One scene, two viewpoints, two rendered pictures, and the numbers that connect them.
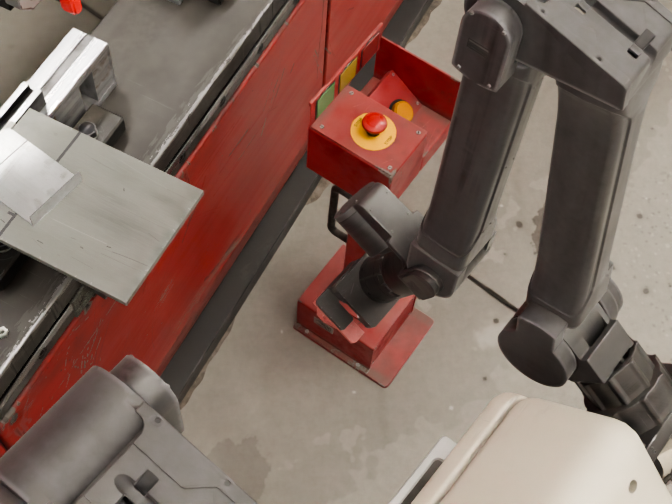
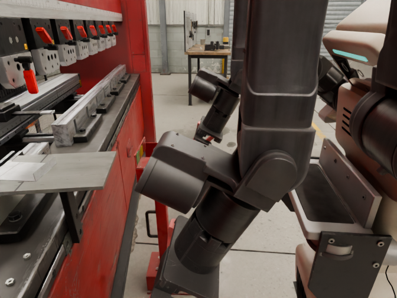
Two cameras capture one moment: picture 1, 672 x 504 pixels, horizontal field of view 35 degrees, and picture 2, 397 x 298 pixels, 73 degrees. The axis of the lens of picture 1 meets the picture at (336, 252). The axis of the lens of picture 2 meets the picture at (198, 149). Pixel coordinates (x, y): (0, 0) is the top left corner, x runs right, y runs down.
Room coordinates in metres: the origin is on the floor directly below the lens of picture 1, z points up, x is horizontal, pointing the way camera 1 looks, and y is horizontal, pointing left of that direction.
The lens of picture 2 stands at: (-0.01, 0.29, 1.33)
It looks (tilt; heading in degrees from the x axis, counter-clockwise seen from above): 25 degrees down; 332
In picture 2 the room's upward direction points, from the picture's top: straight up
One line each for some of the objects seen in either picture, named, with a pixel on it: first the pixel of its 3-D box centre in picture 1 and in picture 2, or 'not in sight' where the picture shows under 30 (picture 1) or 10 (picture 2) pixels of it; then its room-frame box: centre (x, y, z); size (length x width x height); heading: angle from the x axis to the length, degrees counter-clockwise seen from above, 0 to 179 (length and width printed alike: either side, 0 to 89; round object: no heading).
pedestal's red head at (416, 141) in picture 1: (382, 120); (158, 163); (1.02, -0.05, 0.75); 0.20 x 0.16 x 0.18; 150
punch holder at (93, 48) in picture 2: not in sight; (84, 37); (1.63, 0.10, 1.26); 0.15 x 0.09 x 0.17; 158
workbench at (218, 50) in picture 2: not in sight; (210, 55); (4.70, -2.48, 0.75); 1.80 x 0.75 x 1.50; 147
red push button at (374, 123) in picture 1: (374, 127); not in sight; (0.98, -0.04, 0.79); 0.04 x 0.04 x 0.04
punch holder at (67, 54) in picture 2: not in sight; (56, 42); (1.25, 0.25, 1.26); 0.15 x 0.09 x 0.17; 158
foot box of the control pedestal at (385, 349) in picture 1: (366, 313); (171, 271); (1.01, -0.08, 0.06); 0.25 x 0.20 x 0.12; 60
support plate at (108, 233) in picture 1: (76, 202); (56, 171); (0.67, 0.33, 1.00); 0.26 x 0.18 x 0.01; 68
